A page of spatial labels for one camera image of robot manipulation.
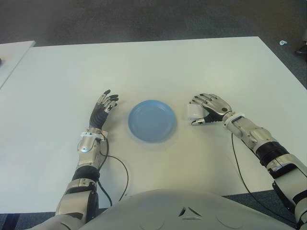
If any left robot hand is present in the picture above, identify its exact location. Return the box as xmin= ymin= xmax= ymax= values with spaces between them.
xmin=89 ymin=89 xmax=120 ymax=129

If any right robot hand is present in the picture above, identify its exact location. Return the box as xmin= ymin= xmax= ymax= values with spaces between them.
xmin=189 ymin=92 xmax=233 ymax=126

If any white charger block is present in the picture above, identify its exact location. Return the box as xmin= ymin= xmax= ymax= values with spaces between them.
xmin=187 ymin=103 xmax=204 ymax=120

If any blue plate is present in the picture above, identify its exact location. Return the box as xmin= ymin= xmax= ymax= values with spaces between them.
xmin=127 ymin=99 xmax=178 ymax=144

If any white side table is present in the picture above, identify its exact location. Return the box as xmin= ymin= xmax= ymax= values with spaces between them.
xmin=0 ymin=40 xmax=36 ymax=89

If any grey robot torso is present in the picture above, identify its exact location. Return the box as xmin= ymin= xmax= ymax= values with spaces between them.
xmin=28 ymin=189 xmax=298 ymax=230

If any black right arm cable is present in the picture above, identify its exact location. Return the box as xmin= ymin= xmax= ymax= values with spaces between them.
xmin=231 ymin=133 xmax=295 ymax=223

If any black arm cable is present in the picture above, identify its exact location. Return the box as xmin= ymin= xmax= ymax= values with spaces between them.
xmin=231 ymin=133 xmax=295 ymax=223
xmin=95 ymin=138 xmax=130 ymax=207

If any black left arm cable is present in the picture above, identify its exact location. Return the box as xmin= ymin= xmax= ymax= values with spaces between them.
xmin=95 ymin=138 xmax=130 ymax=207

